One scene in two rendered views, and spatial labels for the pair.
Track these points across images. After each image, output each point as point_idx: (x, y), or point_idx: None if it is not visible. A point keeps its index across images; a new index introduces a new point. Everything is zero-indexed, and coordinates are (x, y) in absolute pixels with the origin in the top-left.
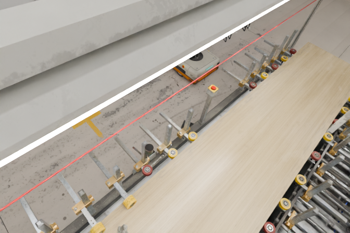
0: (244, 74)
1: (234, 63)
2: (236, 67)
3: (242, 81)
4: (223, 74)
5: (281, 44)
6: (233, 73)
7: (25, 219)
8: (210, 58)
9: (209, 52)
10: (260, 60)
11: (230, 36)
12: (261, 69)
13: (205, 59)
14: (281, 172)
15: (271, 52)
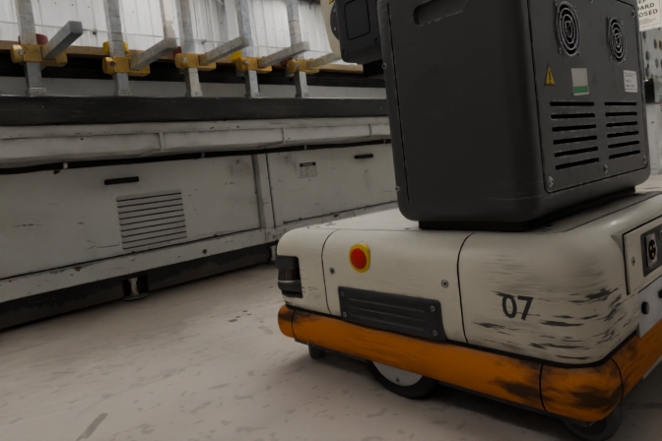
0: (78, 374)
1: (68, 431)
2: (79, 407)
3: (310, 58)
4: (245, 350)
5: None
6: (158, 368)
7: (657, 190)
8: (357, 220)
9: (359, 229)
10: (248, 15)
11: None
12: (190, 96)
13: (388, 216)
14: None
15: (189, 9)
